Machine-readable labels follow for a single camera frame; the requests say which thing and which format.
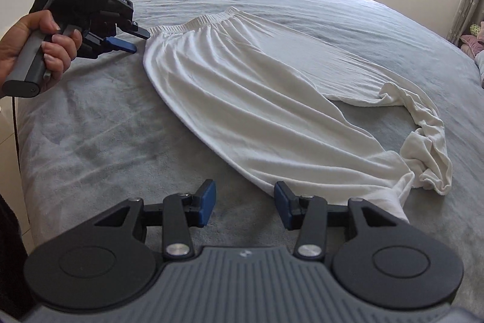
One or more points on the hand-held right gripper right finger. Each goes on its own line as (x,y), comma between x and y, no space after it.
(283,204)

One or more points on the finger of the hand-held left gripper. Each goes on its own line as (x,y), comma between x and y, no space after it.
(121,45)
(136,30)

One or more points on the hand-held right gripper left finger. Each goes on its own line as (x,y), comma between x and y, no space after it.
(208,202)

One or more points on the white pants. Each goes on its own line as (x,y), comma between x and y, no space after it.
(245,96)

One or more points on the person's left hand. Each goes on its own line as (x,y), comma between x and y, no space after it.
(22,28)

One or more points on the person's dark fleece robe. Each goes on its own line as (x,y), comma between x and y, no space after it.
(13,255)

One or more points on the small pink pillow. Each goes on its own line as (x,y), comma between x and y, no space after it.
(470,45)

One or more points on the green patterned cushion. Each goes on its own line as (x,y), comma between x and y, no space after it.
(475,29)

